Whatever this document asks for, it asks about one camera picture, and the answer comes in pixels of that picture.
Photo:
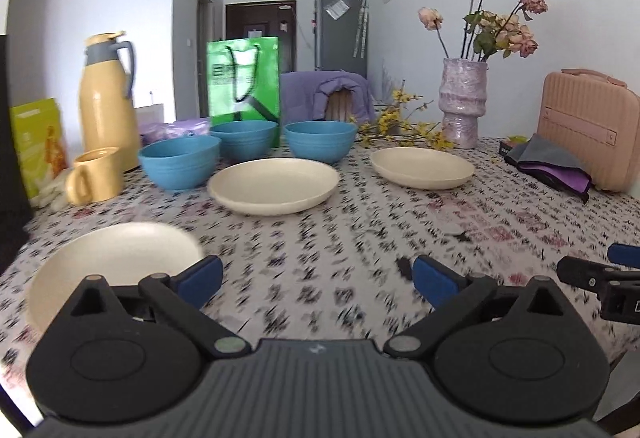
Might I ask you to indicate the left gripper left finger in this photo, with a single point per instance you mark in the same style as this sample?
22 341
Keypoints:
178 300

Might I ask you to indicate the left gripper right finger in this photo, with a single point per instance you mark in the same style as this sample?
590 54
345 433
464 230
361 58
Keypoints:
457 301

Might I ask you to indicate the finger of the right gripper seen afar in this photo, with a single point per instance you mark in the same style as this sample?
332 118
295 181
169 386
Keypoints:
626 255

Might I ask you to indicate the large cream plate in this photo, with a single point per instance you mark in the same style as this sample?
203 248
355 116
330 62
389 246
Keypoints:
124 254

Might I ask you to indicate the blue bowl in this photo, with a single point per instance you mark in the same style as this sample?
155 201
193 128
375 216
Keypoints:
181 164
327 141
245 140

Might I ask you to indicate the calligraphy tablecloth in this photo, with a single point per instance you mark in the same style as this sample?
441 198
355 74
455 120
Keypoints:
331 272

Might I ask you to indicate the grey purple cloth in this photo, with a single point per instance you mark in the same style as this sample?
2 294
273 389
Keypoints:
550 164

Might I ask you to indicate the pink suitcase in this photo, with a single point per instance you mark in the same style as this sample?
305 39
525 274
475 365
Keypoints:
596 118

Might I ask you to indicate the yellow mug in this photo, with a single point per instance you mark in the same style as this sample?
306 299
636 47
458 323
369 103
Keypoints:
96 177

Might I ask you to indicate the white rubber gloves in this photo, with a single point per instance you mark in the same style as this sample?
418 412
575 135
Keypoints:
53 195

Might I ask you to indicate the purple plastic package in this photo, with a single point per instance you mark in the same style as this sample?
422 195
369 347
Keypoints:
154 132

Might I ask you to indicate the black paper bag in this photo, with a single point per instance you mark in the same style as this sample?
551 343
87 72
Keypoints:
15 209

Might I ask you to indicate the yellow flower branch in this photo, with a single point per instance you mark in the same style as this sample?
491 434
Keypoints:
396 123

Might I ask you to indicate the yellow thermos jug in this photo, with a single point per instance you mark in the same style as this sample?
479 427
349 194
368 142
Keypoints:
107 115

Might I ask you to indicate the pink textured vase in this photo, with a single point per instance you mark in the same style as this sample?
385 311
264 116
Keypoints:
462 99

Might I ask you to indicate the wooden chair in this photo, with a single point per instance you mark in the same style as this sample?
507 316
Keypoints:
339 106

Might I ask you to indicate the yellow-green snack box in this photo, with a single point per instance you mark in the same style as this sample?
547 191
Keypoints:
39 143

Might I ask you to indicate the green paper bag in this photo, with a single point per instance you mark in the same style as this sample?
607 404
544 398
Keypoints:
243 81

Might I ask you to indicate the dried pink roses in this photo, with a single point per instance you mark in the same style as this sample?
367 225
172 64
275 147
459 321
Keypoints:
487 33

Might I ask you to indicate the dark brown door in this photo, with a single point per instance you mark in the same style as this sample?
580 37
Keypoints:
265 19

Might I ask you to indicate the grey refrigerator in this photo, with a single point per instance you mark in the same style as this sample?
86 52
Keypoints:
339 42

